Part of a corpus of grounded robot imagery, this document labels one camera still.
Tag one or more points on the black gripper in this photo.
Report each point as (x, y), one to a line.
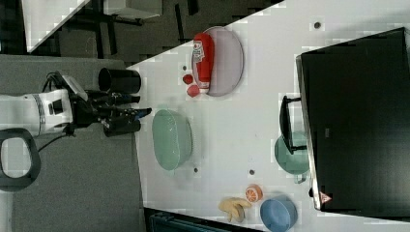
(87, 105)

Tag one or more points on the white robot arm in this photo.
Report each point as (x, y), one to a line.
(62, 107)

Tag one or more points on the dark red strawberry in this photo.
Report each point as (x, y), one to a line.
(188, 79)

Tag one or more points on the light red strawberry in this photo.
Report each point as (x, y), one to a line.
(193, 91)

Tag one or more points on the red ketchup bottle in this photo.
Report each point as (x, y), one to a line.
(203, 58)

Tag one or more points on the white side table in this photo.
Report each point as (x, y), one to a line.
(42, 18)

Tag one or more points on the dark teal crate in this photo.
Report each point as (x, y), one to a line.
(166, 222)

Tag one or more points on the grey round plate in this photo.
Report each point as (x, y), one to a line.
(228, 62)

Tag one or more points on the yellow banana toy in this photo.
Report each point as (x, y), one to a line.
(234, 207)

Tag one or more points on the orange slice toy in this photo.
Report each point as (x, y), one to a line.
(254, 193)

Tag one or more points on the green mug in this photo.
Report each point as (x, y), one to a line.
(295, 163)

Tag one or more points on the blue bowl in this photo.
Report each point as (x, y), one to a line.
(278, 214)

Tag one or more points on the black toaster oven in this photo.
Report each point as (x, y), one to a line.
(355, 98)

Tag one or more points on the small black cylinder post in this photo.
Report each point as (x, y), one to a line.
(120, 128)

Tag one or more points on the large black cylinder post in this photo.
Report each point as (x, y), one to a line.
(121, 81)

